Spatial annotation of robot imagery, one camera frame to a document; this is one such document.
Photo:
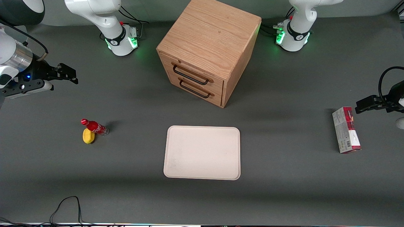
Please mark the red coke bottle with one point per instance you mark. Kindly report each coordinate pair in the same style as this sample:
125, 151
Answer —
94, 127

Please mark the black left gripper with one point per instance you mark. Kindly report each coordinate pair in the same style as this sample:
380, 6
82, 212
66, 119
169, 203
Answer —
394, 96

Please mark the red and grey carton box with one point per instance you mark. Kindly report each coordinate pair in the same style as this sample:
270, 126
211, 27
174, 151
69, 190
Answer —
345, 132

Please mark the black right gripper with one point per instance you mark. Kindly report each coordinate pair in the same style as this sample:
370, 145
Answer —
40, 71

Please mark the wooden drawer front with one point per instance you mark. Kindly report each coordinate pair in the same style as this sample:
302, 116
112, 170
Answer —
216, 97
217, 83

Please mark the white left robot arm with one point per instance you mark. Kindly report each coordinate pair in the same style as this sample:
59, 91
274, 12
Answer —
296, 34

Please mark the wooden two-drawer cabinet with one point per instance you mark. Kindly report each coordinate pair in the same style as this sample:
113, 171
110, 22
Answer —
211, 34

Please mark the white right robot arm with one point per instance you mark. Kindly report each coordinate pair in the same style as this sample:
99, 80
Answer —
94, 12

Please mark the yellow lemon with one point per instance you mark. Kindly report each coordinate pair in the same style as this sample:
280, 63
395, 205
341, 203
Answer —
88, 136

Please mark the cream rectangular plastic tray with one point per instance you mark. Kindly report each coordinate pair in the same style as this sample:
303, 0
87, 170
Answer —
202, 153

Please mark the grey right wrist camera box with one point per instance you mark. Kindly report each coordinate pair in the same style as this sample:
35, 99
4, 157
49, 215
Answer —
28, 88

